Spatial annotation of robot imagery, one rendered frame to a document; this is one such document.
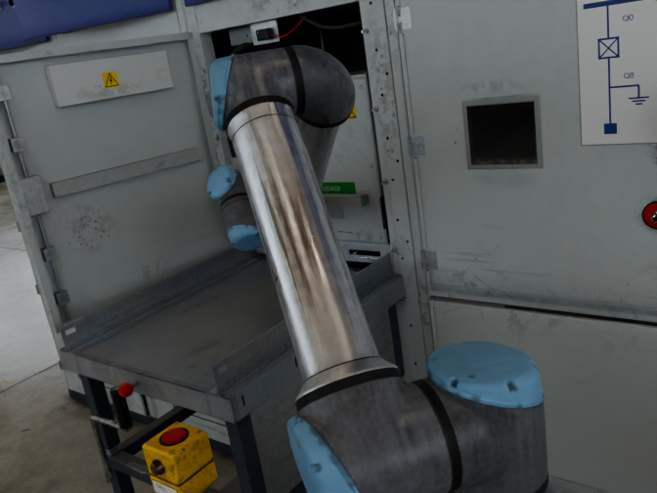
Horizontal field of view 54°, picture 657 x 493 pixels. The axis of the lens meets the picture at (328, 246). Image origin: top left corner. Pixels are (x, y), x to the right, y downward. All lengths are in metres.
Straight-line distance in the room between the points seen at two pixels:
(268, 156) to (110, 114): 1.05
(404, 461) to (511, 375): 0.18
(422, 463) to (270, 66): 0.64
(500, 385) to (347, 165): 1.11
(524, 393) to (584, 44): 0.81
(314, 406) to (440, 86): 0.94
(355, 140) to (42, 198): 0.85
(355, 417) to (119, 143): 1.35
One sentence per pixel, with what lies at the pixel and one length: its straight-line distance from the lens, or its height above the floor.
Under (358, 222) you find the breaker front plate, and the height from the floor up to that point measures 0.98.
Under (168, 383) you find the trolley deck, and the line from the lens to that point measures 1.47.
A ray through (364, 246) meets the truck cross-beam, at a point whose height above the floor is 0.91.
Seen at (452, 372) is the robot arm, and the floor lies 1.05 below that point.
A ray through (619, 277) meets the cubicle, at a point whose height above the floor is 0.91.
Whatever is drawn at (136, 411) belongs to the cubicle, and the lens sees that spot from 3.09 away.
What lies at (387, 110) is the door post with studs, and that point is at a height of 1.30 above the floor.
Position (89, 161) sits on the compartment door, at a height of 1.27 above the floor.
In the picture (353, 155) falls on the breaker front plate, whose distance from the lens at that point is 1.82.
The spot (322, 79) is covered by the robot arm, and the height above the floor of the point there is 1.43.
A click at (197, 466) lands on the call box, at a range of 1.15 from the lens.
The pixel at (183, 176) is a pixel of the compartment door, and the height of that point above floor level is 1.16.
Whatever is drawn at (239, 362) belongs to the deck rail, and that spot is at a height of 0.89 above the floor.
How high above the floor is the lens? 1.48
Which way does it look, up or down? 17 degrees down
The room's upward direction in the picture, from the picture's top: 9 degrees counter-clockwise
